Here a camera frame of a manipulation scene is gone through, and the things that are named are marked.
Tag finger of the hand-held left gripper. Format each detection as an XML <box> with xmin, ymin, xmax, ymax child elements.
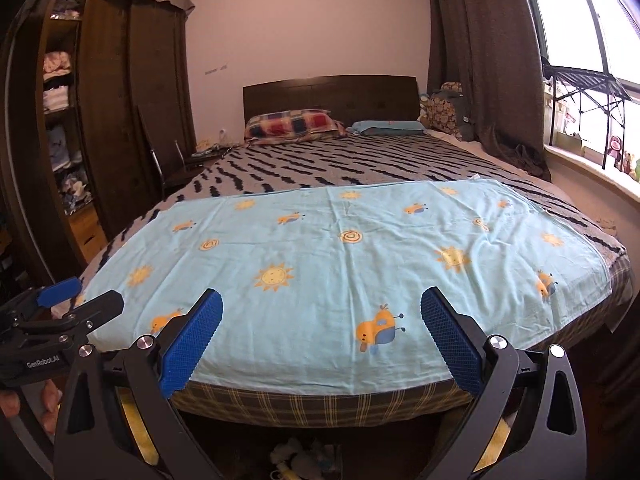
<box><xmin>0</xmin><ymin>276</ymin><xmax>83</xmax><ymax>318</ymax></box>
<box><xmin>50</xmin><ymin>290</ymin><xmax>125</xmax><ymax>333</ymax></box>

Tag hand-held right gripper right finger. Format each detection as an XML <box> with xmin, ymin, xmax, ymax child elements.
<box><xmin>420</xmin><ymin>286</ymin><xmax>588</xmax><ymax>480</ymax></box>

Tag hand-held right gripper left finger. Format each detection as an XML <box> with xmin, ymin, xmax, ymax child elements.
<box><xmin>52</xmin><ymin>287</ymin><xmax>224</xmax><ymax>480</ymax></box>

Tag person's left hand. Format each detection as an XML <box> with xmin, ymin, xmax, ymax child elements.
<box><xmin>0</xmin><ymin>381</ymin><xmax>64</xmax><ymax>432</ymax></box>

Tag plaid bed sheet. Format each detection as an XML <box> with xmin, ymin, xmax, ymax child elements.
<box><xmin>170</xmin><ymin>252</ymin><xmax>633</xmax><ymax>431</ymax></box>

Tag light blue printed blanket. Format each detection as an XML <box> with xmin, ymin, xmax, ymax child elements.
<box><xmin>52</xmin><ymin>174</ymin><xmax>613</xmax><ymax>396</ymax></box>

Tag dark folding chair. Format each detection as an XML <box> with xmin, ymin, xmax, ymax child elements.
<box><xmin>136</xmin><ymin>104</ymin><xmax>201</xmax><ymax>198</ymax></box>

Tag stacks of folded clothes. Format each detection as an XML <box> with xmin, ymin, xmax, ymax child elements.
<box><xmin>42</xmin><ymin>0</ymin><xmax>98</xmax><ymax>211</ymax></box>

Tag dark wooden wardrobe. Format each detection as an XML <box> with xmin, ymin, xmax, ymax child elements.
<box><xmin>0</xmin><ymin>0</ymin><xmax>198</xmax><ymax>286</ymax></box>

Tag grey striped bedspread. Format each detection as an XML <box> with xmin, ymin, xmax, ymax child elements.
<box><xmin>75</xmin><ymin>132</ymin><xmax>628</xmax><ymax>306</ymax></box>

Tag teal pillow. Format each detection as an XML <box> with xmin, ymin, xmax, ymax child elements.
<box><xmin>347</xmin><ymin>120</ymin><xmax>426</xmax><ymax>137</ymax></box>

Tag patterned brown cushion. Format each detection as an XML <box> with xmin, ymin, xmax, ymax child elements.
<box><xmin>419</xmin><ymin>81</ymin><xmax>476</xmax><ymax>142</ymax></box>

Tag plaid pillow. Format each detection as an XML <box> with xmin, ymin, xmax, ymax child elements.
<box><xmin>243</xmin><ymin>110</ymin><xmax>346</xmax><ymax>146</ymax></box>

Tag pink plush monkey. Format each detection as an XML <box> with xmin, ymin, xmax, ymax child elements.
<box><xmin>607</xmin><ymin>135</ymin><xmax>627</xmax><ymax>170</ymax></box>

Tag dark wooden headboard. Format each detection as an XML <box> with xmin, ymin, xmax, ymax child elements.
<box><xmin>242</xmin><ymin>75</ymin><xmax>421</xmax><ymax>136</ymax></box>

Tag dark brown curtain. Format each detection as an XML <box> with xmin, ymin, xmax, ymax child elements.
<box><xmin>422</xmin><ymin>0</ymin><xmax>553</xmax><ymax>181</ymax></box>

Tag black metal window rack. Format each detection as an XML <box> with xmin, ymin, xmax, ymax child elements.
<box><xmin>542</xmin><ymin>57</ymin><xmax>640</xmax><ymax>171</ymax></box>

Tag window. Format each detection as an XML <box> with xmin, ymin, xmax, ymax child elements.
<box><xmin>520</xmin><ymin>0</ymin><xmax>640</xmax><ymax>106</ymax></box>

